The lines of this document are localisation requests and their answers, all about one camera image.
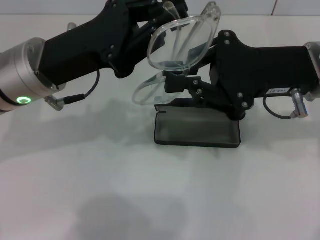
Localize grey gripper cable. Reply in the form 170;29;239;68
263;95;301;119
63;69;102;105

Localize grey right gripper cable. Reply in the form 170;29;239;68
263;95;301;119

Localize black glasses case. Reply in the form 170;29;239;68
153;97;242;150

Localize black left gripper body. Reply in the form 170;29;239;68
37;0;141;80

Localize clear white glasses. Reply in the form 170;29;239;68
131;1;223;106

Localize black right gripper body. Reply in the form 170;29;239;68
209;30;313;121

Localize grey left gripper cable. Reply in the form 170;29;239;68
63;69;102;105

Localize silver right cable plug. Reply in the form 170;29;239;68
290;87;311;119

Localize silver left cable plug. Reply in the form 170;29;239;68
44;96;66;112

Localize silver cable plug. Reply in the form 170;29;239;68
290;87;311;119
44;96;66;112

